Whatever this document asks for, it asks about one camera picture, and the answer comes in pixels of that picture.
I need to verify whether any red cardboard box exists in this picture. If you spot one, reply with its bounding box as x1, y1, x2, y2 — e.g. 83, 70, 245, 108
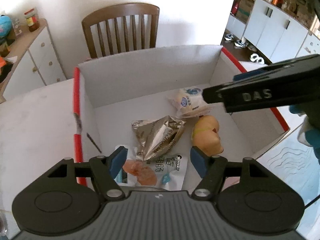
73, 45, 290, 162

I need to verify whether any small blue globe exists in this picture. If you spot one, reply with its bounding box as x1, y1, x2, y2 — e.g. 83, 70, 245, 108
0, 15, 12, 38

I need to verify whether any blue gloved right hand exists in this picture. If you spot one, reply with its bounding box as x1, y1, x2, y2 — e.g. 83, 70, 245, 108
289, 105, 320, 162

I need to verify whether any yellow squeaky toy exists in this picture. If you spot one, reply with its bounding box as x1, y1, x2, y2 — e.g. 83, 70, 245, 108
191, 115, 223, 157

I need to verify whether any orange snack bag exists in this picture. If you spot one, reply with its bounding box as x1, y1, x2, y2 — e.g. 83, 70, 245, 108
0, 57, 7, 74

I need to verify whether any blueberry bread packet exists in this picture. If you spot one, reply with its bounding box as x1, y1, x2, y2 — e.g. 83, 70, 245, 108
168, 87, 214, 119

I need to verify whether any white snack pouch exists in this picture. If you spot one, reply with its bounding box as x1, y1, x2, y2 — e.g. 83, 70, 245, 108
114, 145, 188, 191

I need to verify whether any red lid sauce jar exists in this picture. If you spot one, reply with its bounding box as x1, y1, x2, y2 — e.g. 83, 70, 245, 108
24, 8, 40, 32

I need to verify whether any white wall cabinet unit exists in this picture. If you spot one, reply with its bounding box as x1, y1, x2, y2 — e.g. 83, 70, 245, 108
223, 0, 319, 63

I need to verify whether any far wooden chair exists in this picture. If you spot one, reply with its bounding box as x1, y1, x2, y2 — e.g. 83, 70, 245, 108
81, 2, 160, 59

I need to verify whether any white sideboard cabinet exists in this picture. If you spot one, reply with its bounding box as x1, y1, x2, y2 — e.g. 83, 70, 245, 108
1, 18, 67, 103

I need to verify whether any silver foil wrapper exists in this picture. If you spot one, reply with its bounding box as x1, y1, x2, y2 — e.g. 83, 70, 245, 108
131, 115, 185, 161

